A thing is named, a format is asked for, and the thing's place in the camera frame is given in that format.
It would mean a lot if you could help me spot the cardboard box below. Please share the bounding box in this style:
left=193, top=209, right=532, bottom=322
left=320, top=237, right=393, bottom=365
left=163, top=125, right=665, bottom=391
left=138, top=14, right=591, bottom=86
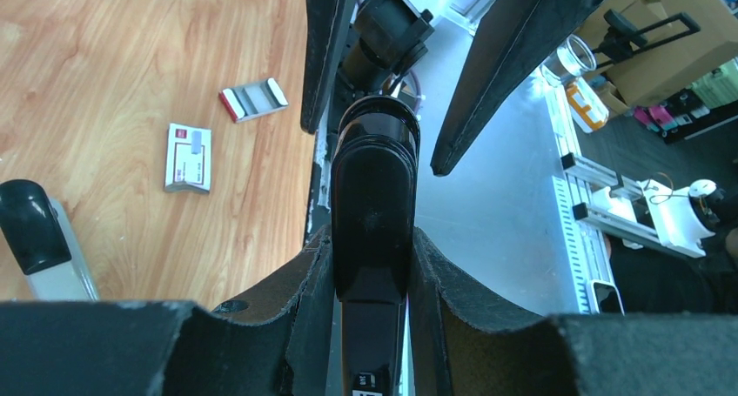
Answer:
left=575, top=0, right=737, bottom=106

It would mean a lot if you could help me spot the white red staple box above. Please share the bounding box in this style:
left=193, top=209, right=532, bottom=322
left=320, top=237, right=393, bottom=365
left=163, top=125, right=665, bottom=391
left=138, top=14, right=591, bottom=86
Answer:
left=164, top=123, right=212, bottom=194

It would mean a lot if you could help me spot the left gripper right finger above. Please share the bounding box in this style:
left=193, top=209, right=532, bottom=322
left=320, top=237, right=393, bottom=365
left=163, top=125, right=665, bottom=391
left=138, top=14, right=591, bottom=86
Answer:
left=408, top=229, right=737, bottom=395

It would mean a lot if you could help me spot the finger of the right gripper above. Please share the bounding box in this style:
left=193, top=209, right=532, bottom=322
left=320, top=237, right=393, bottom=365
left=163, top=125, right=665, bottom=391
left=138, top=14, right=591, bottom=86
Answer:
left=430, top=0, right=605, bottom=177
left=300, top=0, right=356, bottom=134

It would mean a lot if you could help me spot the black and grey stapler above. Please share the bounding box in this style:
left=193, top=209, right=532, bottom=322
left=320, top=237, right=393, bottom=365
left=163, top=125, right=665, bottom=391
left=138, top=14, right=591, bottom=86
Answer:
left=330, top=96, right=419, bottom=395

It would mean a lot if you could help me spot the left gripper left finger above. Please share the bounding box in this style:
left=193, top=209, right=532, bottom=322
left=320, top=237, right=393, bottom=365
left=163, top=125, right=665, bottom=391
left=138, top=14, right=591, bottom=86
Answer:
left=1, top=227, right=333, bottom=395

